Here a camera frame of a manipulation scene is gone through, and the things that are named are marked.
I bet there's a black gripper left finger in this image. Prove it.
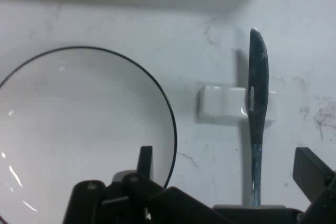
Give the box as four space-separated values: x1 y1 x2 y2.
62 145 234 224

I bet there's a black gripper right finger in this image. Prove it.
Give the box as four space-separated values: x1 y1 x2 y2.
292 146 336 224

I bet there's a steel table knife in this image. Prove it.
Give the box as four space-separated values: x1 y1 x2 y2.
245 27 270 208

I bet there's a white plate with black rim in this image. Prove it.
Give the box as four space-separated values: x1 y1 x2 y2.
0 46 178 224

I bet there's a white ceramic cutlery rest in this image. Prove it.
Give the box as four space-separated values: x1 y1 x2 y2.
196 84 278 126

